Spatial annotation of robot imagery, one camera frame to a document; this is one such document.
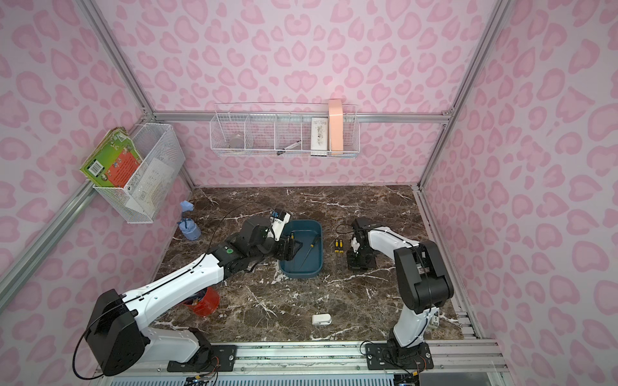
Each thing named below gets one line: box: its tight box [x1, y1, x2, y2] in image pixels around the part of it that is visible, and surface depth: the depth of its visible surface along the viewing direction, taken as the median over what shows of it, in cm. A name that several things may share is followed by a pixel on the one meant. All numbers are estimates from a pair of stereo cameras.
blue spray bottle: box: [177, 200, 202, 242], surface depth 99 cm
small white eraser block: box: [311, 313, 333, 325], surface depth 81 cm
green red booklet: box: [79, 126, 144, 188], surface depth 73 cm
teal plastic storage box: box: [278, 219, 324, 280], surface depth 95 cm
